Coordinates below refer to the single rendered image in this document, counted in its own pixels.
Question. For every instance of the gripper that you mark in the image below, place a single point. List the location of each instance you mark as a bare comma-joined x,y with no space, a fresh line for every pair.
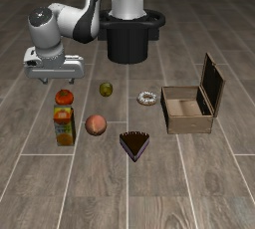
54,67

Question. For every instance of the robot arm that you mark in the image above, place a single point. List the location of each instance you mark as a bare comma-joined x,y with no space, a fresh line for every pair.
127,4

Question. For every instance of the red tomato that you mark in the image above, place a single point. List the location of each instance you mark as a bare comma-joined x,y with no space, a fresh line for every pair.
64,97

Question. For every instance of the wooden box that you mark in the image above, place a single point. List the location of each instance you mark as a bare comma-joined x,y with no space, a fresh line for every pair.
187,113

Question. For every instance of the open wooden box lid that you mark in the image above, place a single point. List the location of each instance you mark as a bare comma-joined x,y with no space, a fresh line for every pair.
212,85

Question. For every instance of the orange juice carton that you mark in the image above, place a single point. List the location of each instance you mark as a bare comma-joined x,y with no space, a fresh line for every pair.
64,126

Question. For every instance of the green olive fruit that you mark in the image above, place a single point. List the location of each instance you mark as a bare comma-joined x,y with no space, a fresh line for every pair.
106,89

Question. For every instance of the pink peach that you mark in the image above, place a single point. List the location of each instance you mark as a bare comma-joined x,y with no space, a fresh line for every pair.
95,125

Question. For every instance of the white sprinkled donut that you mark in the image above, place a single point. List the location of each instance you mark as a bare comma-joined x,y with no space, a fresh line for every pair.
146,98

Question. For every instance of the chocolate cake wedge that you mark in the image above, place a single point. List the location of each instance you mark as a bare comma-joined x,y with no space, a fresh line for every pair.
134,145

